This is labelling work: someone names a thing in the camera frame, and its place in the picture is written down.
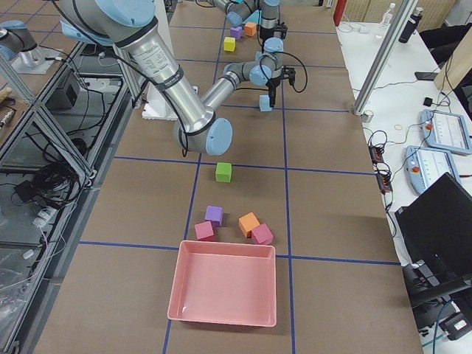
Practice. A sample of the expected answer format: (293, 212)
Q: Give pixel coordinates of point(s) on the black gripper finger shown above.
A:
(273, 97)
(270, 96)

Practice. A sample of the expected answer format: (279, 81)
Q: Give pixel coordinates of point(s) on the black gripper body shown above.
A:
(266, 32)
(273, 82)

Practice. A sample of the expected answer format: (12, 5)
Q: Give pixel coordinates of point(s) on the light blue block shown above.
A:
(265, 103)

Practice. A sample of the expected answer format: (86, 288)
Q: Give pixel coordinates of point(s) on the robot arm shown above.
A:
(132, 26)
(268, 19)

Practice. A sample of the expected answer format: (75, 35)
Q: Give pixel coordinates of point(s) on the orange block left side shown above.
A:
(250, 29)

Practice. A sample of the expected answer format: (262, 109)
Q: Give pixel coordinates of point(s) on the cyan plastic bin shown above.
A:
(254, 17)

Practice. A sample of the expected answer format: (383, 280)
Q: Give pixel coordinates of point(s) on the yellow block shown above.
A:
(229, 44)

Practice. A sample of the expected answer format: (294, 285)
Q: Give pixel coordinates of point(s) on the green block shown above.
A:
(223, 172)

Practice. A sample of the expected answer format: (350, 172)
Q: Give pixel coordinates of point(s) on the orange block right side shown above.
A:
(247, 223)

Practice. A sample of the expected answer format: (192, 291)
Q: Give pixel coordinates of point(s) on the magenta block beside orange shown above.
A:
(262, 235)

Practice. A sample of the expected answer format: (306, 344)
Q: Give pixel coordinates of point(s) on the black water bottle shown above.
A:
(411, 25)

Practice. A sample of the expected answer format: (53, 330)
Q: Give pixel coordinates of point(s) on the magenta block near bin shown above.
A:
(204, 231)

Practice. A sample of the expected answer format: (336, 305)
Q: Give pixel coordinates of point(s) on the blue teach pendant near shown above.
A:
(425, 165)

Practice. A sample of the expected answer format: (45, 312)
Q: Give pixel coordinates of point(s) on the blue teach pendant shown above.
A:
(445, 130)
(425, 165)

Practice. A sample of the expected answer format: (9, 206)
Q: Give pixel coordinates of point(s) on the blue teach pendant far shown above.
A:
(445, 130)

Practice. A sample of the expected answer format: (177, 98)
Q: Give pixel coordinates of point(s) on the red plastic bin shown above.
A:
(224, 283)

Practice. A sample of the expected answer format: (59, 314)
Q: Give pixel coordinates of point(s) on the black laptop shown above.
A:
(436, 228)

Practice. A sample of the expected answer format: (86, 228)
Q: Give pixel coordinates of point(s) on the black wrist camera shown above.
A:
(282, 29)
(289, 74)

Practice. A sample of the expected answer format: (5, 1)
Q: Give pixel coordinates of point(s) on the aluminium frame post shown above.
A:
(390, 28)

